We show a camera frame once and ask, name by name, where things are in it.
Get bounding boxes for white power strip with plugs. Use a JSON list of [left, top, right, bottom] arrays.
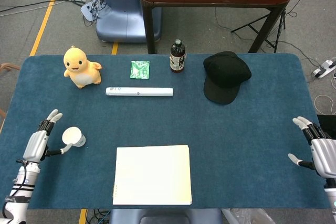
[[80, 0, 106, 22]]

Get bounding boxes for black tripod stand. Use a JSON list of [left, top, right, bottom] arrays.
[[230, 0, 309, 54]]

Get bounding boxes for white rolled paper tube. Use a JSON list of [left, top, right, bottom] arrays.
[[106, 87, 174, 98]]

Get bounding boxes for wooden chair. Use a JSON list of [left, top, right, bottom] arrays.
[[0, 62, 21, 120]]

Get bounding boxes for blue grey machine base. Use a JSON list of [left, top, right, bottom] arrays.
[[96, 0, 162, 43]]

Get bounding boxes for white paper cup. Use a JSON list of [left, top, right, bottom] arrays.
[[61, 126, 87, 148]]

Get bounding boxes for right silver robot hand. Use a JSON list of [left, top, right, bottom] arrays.
[[288, 116, 336, 179]]

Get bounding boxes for black box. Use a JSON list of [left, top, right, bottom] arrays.
[[317, 114, 336, 140]]

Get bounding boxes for dark drink bottle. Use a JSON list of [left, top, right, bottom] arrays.
[[169, 39, 187, 73]]

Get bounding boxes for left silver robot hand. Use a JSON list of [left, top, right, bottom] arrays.
[[23, 109, 73, 163]]

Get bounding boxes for green sachet packet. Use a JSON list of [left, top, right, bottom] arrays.
[[130, 60, 151, 80]]

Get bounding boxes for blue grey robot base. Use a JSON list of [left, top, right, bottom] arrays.
[[109, 209, 223, 224]]

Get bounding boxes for yellow plush duck toy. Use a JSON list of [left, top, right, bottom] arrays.
[[63, 46, 103, 89]]

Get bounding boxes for blue felt table mat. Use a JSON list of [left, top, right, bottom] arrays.
[[0, 52, 333, 210]]

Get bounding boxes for black baseball cap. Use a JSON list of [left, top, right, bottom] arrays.
[[203, 51, 252, 105]]

